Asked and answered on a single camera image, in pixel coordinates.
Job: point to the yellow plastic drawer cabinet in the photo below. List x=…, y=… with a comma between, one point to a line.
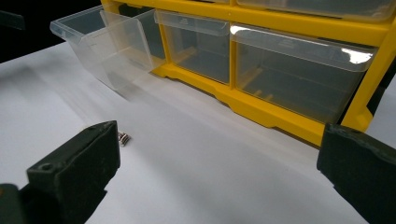
x=274, y=102

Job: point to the wide clear plastic drawer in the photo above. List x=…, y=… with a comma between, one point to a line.
x=299, y=74

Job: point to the small silver metal part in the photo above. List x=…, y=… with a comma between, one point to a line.
x=124, y=138

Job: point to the small clear plastic drawer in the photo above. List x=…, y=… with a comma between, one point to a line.
x=199, y=46

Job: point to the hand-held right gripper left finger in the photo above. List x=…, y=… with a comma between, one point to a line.
x=74, y=168

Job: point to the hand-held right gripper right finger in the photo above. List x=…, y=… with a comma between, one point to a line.
x=361, y=165

